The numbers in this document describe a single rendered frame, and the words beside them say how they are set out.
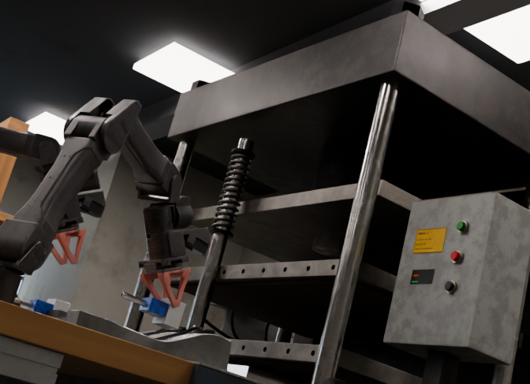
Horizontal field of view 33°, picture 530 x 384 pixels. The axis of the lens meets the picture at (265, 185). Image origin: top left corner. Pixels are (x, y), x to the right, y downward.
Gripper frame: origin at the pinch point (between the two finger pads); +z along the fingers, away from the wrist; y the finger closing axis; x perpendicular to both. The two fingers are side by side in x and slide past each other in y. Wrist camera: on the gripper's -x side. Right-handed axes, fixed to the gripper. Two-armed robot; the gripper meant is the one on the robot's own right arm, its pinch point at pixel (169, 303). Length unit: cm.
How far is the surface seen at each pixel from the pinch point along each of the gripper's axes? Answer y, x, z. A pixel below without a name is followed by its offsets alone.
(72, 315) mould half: 12.9, 15.3, -0.2
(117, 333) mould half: 10.2, 7.2, 5.0
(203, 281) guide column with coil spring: 97, -69, 4
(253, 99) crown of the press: 87, -93, -56
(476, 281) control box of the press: -13, -78, 8
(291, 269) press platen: 55, -75, 2
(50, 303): 29.0, 13.1, -2.4
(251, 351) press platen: 66, -63, 25
